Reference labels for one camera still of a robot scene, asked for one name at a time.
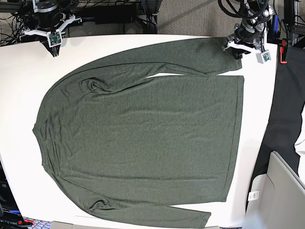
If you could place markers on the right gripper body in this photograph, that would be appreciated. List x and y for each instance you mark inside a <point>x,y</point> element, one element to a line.
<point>53,38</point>

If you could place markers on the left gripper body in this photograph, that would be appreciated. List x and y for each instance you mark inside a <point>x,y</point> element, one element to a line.
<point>253,40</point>

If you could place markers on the green long-sleeve T-shirt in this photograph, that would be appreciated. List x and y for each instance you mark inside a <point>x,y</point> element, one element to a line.
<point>133,136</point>

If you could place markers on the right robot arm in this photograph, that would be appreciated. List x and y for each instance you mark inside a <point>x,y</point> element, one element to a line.
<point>48,29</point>

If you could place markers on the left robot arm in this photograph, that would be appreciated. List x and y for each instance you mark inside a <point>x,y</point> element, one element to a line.
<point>254,14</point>

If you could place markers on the red black clamp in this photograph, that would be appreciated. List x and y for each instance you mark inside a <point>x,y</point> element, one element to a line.
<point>283,45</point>

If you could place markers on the dark grey cloth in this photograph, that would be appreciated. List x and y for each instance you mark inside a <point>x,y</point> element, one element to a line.
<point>284,124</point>

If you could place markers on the white cloth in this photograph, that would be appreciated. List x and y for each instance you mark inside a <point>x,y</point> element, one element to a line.
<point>300,144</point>

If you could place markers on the white paper tag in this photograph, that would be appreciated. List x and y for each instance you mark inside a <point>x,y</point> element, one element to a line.
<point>253,195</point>

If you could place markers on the grey plastic bin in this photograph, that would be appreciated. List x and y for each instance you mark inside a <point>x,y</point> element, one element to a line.
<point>281,203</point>

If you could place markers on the black box with label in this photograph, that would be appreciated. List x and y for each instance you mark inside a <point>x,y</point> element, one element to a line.
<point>10,216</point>

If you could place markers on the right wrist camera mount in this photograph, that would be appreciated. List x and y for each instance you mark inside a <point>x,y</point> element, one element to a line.
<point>62,26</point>

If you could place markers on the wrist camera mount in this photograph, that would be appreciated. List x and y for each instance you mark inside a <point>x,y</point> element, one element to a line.
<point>62,26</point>
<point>262,57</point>

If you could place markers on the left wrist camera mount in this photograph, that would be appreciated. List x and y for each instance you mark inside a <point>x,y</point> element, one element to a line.
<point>262,57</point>

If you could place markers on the blue handled tool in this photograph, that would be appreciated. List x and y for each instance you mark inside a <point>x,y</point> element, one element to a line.
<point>274,25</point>

